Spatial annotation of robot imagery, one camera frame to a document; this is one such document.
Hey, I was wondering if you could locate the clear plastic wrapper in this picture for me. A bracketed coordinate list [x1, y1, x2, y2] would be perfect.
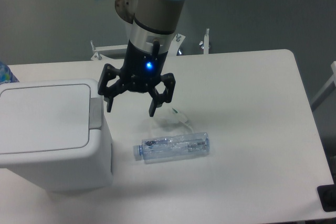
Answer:
[149, 107, 194, 134]

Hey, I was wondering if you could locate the white metal base frame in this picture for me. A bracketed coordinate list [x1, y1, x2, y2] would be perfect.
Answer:
[90, 28, 212, 61]

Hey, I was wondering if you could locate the clear plastic water bottle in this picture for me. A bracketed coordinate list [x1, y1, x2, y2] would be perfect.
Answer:
[133, 132, 210, 164]

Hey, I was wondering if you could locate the blue patterned bottle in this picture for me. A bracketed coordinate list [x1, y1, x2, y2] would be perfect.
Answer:
[0, 62, 19, 84]

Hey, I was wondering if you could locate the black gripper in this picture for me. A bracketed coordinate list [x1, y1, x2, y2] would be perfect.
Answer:
[98, 39, 176, 117]

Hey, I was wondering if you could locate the white push-lid trash can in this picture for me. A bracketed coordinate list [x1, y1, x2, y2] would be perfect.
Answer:
[1, 79, 113, 191]

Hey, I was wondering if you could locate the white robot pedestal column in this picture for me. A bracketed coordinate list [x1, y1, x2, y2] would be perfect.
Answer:
[124, 22, 134, 46]

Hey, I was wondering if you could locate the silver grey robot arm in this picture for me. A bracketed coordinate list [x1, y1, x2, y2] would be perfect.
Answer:
[98, 0, 185, 116]

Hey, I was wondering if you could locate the black device at table corner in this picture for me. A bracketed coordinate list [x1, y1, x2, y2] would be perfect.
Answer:
[317, 184, 335, 212]

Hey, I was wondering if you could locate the white furniture leg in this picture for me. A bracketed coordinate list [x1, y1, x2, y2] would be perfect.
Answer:
[310, 61, 335, 112]

